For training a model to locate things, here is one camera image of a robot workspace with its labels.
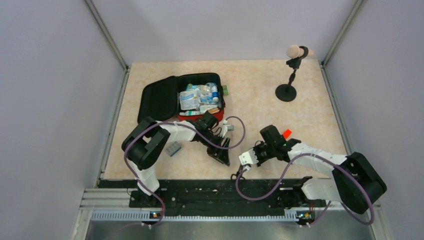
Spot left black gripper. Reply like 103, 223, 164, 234
201, 129, 231, 166

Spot blue cotton swab bag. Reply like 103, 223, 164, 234
185, 82, 216, 105

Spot white blue dressing pouch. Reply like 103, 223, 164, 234
179, 89, 200, 111

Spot white blue spray bottle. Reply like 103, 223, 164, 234
210, 84, 219, 103

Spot amber medicine bottle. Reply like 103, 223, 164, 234
207, 107, 221, 114

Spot teal gauze packet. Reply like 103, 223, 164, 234
199, 104, 218, 114

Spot clear white cap bottle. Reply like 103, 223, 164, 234
179, 110, 201, 116

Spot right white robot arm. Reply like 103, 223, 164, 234
239, 125, 388, 214

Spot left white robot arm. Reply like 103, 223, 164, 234
121, 113, 230, 207

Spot red black medicine kit bag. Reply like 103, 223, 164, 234
137, 72, 226, 123

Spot orange red block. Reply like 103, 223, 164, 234
282, 129, 292, 139

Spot grey blue pill blister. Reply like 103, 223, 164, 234
165, 142, 182, 157

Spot black microphone stand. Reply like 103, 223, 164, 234
275, 44, 314, 102

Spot small green box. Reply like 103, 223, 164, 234
222, 85, 229, 96

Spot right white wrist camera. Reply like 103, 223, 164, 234
238, 148, 258, 170

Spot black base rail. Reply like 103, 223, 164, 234
129, 178, 327, 218

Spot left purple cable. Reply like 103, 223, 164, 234
123, 115, 247, 228

